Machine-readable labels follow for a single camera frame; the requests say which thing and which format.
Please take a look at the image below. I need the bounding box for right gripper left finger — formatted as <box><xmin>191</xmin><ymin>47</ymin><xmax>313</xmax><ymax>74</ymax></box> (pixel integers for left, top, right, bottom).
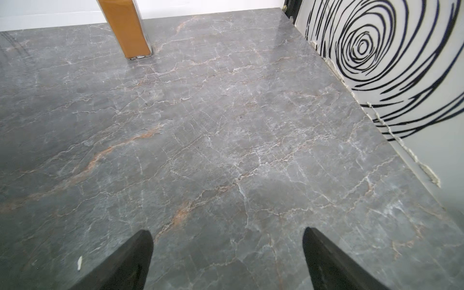
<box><xmin>71</xmin><ymin>230</ymin><xmax>153</xmax><ymax>290</ymax></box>

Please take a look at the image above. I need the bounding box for brown bottle black cap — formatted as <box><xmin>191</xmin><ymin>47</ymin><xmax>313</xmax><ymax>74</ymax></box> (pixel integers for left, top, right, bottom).
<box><xmin>97</xmin><ymin>0</ymin><xmax>152</xmax><ymax>60</ymax></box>

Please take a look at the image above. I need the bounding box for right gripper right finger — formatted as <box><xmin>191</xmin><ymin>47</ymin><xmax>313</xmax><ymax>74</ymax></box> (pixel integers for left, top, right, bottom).
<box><xmin>302</xmin><ymin>227</ymin><xmax>387</xmax><ymax>290</ymax></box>

